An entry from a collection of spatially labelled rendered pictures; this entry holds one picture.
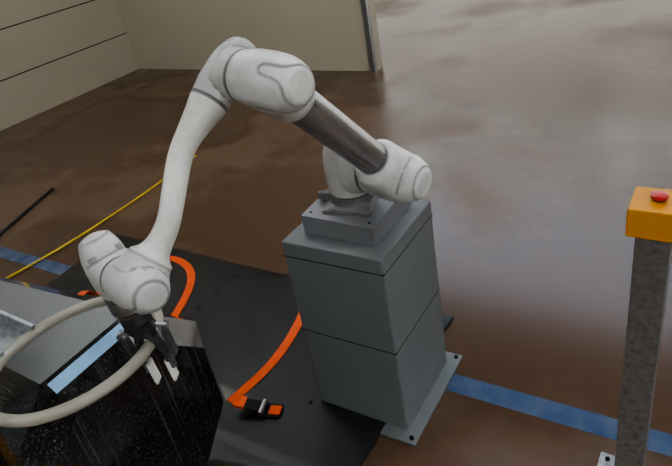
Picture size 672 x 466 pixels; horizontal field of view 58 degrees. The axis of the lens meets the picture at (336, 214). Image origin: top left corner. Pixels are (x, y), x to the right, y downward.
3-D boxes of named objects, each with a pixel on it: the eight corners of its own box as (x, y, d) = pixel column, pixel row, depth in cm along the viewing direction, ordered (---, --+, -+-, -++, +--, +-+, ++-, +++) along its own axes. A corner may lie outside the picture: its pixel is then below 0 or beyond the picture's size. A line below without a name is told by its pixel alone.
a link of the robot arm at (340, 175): (348, 171, 218) (339, 115, 206) (388, 182, 206) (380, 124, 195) (318, 192, 208) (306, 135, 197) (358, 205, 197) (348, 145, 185)
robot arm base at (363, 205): (328, 186, 223) (325, 173, 220) (385, 188, 214) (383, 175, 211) (309, 213, 209) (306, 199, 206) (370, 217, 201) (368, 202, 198)
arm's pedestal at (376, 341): (361, 330, 284) (333, 180, 245) (463, 357, 259) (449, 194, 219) (304, 407, 249) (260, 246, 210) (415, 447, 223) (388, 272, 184)
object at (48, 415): (-61, 415, 152) (-67, 406, 151) (78, 295, 190) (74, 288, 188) (72, 446, 129) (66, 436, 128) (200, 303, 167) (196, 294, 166)
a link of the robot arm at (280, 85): (391, 156, 203) (447, 169, 190) (373, 200, 202) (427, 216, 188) (237, 31, 144) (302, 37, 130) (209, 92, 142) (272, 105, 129)
